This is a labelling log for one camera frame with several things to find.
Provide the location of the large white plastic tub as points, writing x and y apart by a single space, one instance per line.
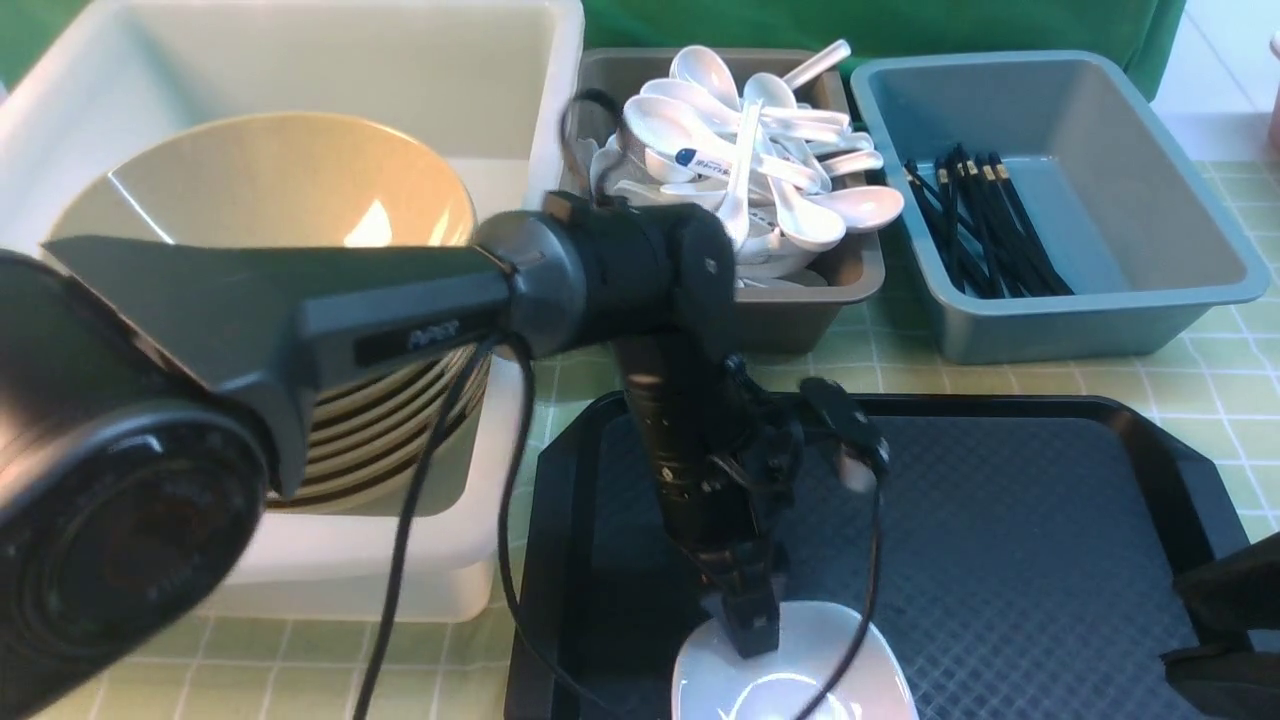
325 566

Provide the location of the green backdrop cloth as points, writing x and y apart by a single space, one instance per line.
900 25

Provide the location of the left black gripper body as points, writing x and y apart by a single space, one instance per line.
726 452

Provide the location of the stack of tan bowls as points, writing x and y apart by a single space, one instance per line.
286 180

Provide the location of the black serving tray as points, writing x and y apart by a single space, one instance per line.
1029 549

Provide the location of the bundle of black chopsticks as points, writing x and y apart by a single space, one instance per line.
981 228

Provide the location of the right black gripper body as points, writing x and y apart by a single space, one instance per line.
1228 678

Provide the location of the white soup spoon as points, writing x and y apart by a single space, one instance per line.
733 212

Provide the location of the blue chopstick bin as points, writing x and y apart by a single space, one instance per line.
1131 225

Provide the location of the grey spoon bin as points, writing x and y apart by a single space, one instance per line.
769 320

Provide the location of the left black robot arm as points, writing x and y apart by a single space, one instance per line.
154 394

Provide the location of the white square dish front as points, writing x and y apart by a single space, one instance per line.
710 681

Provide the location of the pile of white spoons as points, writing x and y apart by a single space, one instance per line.
674 145

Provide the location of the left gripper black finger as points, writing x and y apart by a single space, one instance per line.
751 618

